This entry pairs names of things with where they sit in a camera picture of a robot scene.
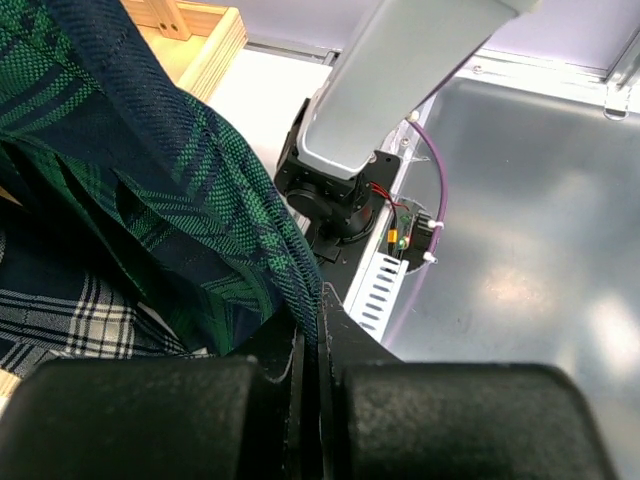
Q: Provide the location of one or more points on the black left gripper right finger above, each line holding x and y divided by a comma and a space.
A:
383, 418

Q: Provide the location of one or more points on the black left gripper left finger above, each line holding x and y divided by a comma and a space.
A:
234, 417

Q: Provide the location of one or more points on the navy white plaid skirt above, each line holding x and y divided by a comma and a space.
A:
54, 310

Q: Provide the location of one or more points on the dark green plaid skirt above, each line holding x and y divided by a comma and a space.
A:
98, 140

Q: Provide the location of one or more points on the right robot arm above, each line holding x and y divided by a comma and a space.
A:
402, 53

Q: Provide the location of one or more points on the wooden clothes rack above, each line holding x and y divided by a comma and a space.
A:
194, 42

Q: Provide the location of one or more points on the aluminium mounting rail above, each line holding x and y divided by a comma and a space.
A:
373, 293

